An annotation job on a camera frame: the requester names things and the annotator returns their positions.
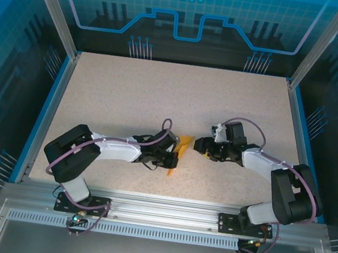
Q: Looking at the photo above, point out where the orange paper sheet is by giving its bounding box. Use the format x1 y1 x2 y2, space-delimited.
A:
166 132 196 180

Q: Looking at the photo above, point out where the small connector with LEDs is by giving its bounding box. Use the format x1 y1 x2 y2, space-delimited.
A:
70 209 89 225
246 236 267 249

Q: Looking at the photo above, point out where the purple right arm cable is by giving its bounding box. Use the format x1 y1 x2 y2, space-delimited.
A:
204 115 328 253

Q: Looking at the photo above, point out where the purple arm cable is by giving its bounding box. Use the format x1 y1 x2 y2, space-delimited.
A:
204 115 328 253
37 103 174 248

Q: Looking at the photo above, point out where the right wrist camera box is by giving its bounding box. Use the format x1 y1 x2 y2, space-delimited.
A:
209 123 231 145

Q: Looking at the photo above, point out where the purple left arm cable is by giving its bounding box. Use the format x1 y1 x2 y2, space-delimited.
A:
37 103 174 248

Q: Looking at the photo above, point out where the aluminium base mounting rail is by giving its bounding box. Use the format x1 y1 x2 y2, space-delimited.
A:
0 174 332 248

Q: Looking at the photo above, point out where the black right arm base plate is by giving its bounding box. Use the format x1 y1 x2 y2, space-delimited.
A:
216 212 276 240

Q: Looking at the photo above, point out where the slotted grey cable duct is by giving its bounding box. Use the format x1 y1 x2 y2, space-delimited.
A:
5 208 242 252

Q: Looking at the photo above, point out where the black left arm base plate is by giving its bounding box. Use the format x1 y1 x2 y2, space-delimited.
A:
53 191 113 218

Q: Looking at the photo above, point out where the aluminium frame post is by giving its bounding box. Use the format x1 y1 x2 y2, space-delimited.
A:
287 0 338 95
13 0 88 61

